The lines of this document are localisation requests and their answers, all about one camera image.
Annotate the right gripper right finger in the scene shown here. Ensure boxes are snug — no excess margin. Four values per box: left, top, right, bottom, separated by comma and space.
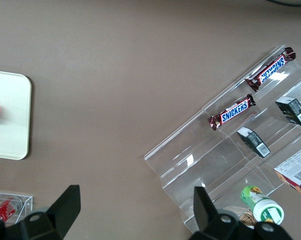
188, 185, 295, 240

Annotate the brown table cover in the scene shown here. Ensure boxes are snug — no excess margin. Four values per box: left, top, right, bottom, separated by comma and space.
0, 0, 301, 240

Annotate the black cable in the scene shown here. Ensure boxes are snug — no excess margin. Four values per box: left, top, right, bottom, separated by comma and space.
264, 0, 301, 7

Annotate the clear acrylic stepped display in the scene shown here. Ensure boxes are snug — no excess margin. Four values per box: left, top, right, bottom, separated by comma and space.
143, 44, 301, 232

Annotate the red can in rack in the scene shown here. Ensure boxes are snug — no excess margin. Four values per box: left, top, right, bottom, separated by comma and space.
0, 199, 23, 224

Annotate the Snickers chocolate bar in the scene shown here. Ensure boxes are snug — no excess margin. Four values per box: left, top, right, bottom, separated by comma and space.
244, 46, 297, 93
206, 93, 257, 132

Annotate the green bottle with white cap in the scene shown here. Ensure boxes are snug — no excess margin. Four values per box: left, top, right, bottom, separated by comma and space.
240, 185, 285, 225

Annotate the light tan wicker basket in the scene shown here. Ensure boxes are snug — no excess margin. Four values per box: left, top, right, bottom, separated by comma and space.
236, 211, 257, 230

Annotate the small black carton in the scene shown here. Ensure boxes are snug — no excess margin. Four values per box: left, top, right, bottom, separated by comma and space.
274, 96, 301, 128
236, 126, 271, 158

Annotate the red and white carton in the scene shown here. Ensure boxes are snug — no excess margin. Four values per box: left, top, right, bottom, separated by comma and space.
273, 143, 301, 200

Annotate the beige plastic tray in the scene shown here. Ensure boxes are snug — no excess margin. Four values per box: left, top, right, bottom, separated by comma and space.
0, 69, 33, 161

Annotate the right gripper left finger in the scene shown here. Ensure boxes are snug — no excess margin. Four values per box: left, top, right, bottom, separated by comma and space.
0, 184, 81, 240

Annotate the clear acrylic bottle rack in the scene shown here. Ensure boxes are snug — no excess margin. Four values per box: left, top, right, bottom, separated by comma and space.
0, 190, 34, 226

